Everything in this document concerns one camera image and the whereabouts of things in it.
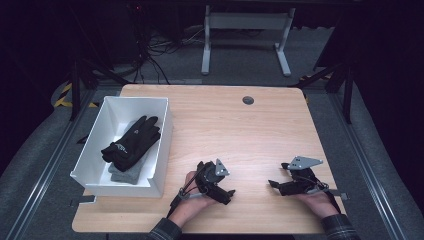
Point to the white metal desk frame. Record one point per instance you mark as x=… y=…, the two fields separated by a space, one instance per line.
x=246 y=21

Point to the aluminium rail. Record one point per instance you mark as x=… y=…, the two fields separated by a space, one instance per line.
x=50 y=166
x=366 y=166

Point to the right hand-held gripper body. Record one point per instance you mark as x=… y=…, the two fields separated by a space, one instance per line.
x=300 y=186

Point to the black metal stand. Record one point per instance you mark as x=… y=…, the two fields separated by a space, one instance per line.
x=76 y=90
x=347 y=93

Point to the white box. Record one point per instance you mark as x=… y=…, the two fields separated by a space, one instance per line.
x=100 y=156

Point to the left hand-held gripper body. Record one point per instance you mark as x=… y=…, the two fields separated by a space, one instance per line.
x=208 y=183

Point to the person's left hand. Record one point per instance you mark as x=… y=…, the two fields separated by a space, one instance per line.
x=191 y=208

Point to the person's right hand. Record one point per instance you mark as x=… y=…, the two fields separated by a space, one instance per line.
x=318 y=203

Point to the yellow black floor tape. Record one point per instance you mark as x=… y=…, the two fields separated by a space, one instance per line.
x=63 y=100

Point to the black glove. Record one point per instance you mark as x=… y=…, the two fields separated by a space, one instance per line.
x=125 y=166
x=136 y=140

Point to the grey round table grommet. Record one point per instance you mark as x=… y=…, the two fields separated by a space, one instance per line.
x=248 y=100

